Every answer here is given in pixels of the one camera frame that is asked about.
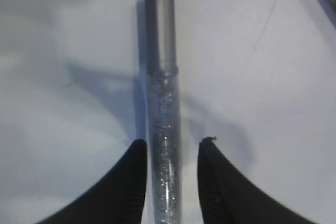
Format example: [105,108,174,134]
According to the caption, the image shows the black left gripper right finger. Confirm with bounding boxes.
[197,137,312,223]

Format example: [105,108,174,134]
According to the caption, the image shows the silver marker pen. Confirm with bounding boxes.
[139,0,182,223]

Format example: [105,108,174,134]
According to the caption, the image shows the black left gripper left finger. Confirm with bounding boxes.
[42,140,147,223]

